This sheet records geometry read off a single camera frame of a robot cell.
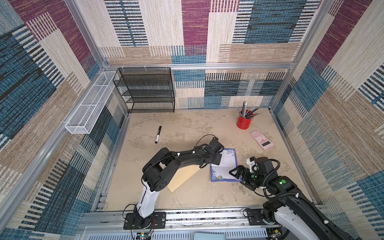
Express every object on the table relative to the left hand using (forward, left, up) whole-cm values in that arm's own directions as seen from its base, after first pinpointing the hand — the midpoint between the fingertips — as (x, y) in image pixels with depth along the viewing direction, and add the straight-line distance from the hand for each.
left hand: (217, 158), depth 94 cm
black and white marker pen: (+19, +39, +1) cm, 43 cm away
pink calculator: (+10, -33, +1) cm, 34 cm away
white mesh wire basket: (+9, +66, +33) cm, 74 cm away
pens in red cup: (+30, -23, +10) cm, 39 cm away
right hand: (-15, -7, +7) cm, 18 cm away
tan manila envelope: (-10, +22, -2) cm, 24 cm away
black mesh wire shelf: (+46, +47, +19) cm, 69 cm away
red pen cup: (+25, -21, +5) cm, 33 cm away
